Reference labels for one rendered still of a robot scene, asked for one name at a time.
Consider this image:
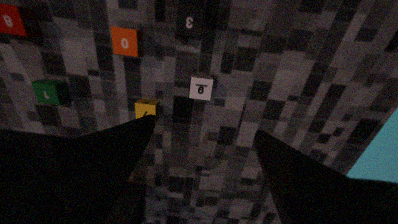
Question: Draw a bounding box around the green block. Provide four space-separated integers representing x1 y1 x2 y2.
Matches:
31 79 70 105

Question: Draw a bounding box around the red block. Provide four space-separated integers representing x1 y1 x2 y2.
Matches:
0 4 42 37

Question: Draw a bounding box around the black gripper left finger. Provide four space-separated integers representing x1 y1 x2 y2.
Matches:
0 114 155 224

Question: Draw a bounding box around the yellow block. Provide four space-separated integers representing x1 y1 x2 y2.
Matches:
135 99 159 123

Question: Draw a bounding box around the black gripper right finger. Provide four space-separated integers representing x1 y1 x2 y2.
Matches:
253 130 398 224

